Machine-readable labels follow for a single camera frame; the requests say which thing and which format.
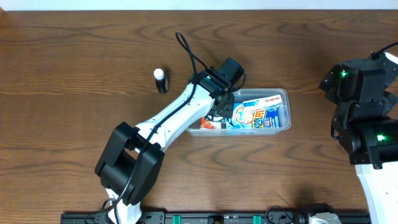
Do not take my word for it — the red Panadol box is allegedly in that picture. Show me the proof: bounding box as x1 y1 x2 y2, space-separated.
200 117 224 129

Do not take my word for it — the dark bottle white cap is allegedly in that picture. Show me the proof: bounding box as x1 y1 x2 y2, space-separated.
154 68 169 94

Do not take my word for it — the black mounting rail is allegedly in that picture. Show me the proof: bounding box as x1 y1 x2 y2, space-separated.
60 202 373 224

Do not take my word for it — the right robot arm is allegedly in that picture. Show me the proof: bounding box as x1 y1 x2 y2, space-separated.
319 52 397 223

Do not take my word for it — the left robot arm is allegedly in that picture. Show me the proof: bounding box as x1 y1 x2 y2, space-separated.
95 58 246 223

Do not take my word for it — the blue Kool Fever box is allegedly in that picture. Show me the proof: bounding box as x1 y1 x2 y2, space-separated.
226 103 280 129

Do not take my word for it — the white blue Panadol box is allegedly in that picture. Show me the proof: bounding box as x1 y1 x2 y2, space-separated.
242 95 282 110

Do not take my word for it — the clear plastic container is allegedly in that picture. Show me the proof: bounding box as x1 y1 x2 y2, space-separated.
187 88 291 136

